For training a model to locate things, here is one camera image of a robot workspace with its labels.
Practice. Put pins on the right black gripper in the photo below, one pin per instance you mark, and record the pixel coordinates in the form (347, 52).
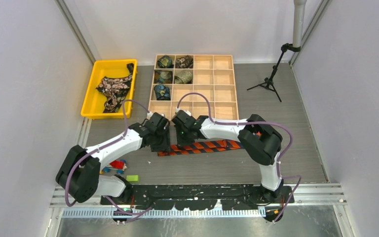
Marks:
(181, 141)

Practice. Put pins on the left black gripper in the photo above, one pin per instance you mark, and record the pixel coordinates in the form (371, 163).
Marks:
(165, 144)

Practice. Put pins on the orange navy striped tie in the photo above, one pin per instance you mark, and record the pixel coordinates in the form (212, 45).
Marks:
(216, 142)

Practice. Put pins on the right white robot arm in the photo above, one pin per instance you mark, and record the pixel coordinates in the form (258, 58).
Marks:
(261, 141)

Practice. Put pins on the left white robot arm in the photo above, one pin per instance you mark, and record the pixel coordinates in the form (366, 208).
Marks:
(80, 174)

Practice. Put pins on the rolled blue teal tie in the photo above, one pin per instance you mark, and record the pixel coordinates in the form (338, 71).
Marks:
(162, 92)

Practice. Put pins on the wooden grid organizer box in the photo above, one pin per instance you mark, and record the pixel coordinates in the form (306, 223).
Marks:
(212, 91)

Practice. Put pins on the colourful toy car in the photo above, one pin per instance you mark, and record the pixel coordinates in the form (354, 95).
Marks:
(119, 166)

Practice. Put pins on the rolled beige paisley tie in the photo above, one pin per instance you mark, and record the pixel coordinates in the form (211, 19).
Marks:
(183, 77)

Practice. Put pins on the green block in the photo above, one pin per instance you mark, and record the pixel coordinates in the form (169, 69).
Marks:
(132, 178)

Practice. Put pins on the rolled blue gold tie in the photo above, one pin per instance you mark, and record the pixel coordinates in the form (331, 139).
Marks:
(163, 77)

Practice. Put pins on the black pink floral tie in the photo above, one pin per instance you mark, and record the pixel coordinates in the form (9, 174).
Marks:
(115, 90)

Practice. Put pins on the rolled dark floral tie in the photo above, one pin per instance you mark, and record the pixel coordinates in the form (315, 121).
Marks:
(184, 62)

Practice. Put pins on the yellow plastic bin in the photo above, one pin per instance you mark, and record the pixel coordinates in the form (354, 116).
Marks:
(93, 104)

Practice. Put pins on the rolled green paisley tie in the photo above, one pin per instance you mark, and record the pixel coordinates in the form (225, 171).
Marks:
(165, 61)

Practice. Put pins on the black mini tripod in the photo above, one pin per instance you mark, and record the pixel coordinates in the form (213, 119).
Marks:
(268, 83)

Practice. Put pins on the grey metal pole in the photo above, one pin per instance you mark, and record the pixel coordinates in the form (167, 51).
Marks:
(299, 9)

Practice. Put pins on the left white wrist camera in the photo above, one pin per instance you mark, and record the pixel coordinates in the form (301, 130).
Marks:
(151, 114)

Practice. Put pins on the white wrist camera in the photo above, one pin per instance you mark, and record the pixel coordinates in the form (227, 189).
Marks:
(151, 114)
(177, 110)

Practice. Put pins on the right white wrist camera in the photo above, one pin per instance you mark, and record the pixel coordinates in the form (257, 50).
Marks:
(177, 110)

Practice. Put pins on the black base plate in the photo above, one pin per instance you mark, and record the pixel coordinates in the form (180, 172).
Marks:
(199, 197)

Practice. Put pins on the aluminium front rail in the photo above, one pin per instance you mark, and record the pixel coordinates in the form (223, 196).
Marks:
(304, 195)

